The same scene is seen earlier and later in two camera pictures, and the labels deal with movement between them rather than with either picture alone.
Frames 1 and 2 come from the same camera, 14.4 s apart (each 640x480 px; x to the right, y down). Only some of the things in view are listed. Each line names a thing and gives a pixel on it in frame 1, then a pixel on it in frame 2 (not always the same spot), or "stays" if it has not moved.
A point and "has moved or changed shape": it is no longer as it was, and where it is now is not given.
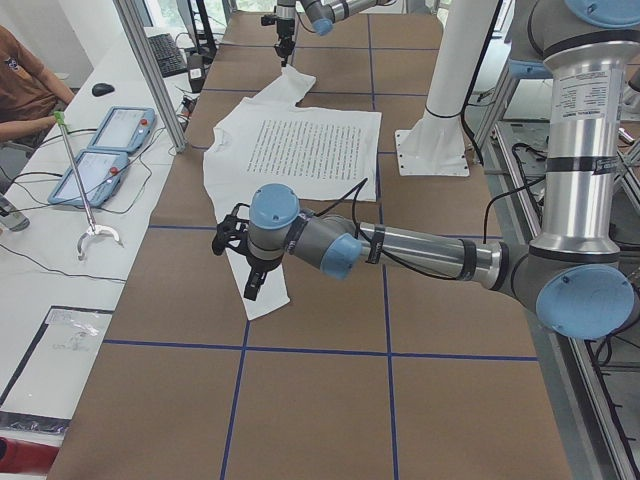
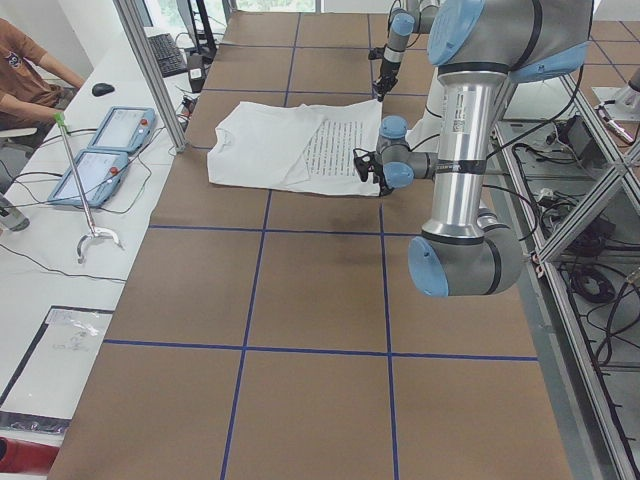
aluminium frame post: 132,11 stays
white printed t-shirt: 322,154 has moved or changed shape
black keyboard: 167,55 stays
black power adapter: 196,71 stays
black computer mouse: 100,89 stays
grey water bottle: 11,216 stays
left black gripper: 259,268 → 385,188
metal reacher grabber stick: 94,229 stays
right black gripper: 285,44 → 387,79
